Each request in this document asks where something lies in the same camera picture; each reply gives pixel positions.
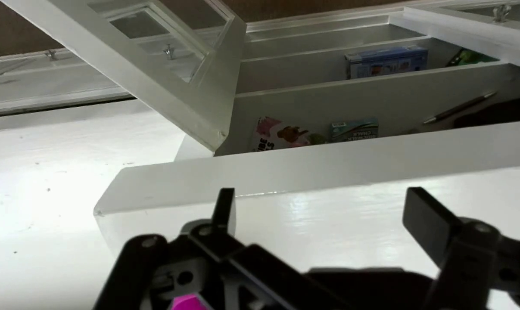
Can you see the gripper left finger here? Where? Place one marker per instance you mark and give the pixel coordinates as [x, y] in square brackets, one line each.
[216, 247]

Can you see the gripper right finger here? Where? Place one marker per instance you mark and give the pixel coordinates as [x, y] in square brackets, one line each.
[466, 249]

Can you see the magenta block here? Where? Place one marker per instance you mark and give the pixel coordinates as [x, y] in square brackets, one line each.
[188, 302]

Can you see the pink printed packet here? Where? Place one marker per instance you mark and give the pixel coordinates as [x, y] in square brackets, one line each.
[279, 134]

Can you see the white cabinet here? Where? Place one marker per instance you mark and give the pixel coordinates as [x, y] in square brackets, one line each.
[328, 172]

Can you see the silver pen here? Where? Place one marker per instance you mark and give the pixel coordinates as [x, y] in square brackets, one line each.
[458, 108]

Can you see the white cabinet door with window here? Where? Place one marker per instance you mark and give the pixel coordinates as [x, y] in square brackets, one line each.
[199, 99]
[466, 36]

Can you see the small teal box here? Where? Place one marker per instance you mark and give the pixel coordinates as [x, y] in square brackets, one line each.
[353, 130]

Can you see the green packet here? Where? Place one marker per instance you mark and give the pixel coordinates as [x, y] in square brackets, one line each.
[471, 57]

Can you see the silver door knob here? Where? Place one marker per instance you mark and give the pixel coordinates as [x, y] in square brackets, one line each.
[169, 51]
[51, 54]
[501, 13]

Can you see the blue cardboard box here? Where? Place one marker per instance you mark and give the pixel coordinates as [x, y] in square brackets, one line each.
[387, 61]

